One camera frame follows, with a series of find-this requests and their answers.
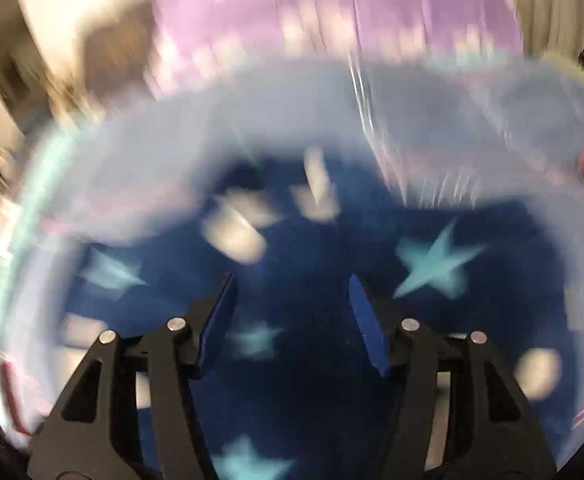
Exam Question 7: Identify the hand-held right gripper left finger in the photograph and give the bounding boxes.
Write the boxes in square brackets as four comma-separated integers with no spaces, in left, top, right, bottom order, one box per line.
[27,272,237,480]

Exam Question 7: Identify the white pleated curtain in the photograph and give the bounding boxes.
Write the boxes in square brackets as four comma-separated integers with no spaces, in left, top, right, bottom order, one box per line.
[504,0,584,91]

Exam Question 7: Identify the purple floral pillow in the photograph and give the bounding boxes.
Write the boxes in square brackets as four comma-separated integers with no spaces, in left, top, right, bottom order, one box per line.
[147,0,527,106]

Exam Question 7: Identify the navy star print fleece top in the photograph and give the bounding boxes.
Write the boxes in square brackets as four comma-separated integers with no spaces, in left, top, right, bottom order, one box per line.
[69,147,584,480]

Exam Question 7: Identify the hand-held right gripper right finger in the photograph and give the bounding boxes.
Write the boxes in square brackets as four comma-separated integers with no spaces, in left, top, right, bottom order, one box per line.
[348,274,558,480]

